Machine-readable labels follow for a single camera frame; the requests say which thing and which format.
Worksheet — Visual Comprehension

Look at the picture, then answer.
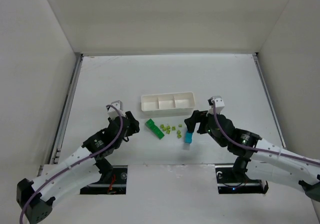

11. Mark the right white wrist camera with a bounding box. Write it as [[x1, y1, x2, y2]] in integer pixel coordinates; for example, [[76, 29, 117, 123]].
[[207, 96, 225, 115]]

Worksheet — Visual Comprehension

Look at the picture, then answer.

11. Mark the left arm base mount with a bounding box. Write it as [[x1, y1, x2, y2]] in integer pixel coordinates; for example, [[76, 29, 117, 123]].
[[80, 166, 128, 196]]

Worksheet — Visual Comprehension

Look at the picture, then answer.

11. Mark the green lego brick stack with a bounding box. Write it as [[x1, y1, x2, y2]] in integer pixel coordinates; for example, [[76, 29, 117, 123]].
[[145, 119, 165, 140]]

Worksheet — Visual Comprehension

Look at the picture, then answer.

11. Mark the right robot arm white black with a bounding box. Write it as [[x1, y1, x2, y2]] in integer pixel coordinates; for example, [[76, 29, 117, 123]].
[[184, 110, 320, 202]]

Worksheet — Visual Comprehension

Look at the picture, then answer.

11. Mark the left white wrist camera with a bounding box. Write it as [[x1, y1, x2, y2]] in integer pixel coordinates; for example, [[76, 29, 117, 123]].
[[106, 100, 125, 120]]

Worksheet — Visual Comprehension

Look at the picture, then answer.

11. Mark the white three-compartment tray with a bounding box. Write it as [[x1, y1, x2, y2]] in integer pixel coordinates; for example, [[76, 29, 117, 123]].
[[141, 92, 196, 116]]

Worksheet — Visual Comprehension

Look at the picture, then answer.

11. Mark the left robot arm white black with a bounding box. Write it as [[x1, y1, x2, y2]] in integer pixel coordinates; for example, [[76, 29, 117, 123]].
[[16, 111, 140, 224]]

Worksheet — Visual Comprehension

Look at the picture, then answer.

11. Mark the teal lego brick stack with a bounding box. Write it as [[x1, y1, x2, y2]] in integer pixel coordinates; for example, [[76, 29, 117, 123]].
[[183, 131, 193, 150]]

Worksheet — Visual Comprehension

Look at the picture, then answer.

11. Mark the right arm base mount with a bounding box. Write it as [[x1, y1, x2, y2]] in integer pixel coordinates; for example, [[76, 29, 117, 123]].
[[215, 164, 269, 195]]

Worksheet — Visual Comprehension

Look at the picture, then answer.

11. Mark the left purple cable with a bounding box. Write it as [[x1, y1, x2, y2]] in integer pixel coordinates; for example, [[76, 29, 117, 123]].
[[19, 104, 124, 224]]

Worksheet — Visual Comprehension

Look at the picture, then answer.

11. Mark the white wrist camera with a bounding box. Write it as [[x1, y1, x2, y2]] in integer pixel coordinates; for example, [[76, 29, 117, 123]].
[[106, 100, 125, 120], [207, 96, 225, 115]]

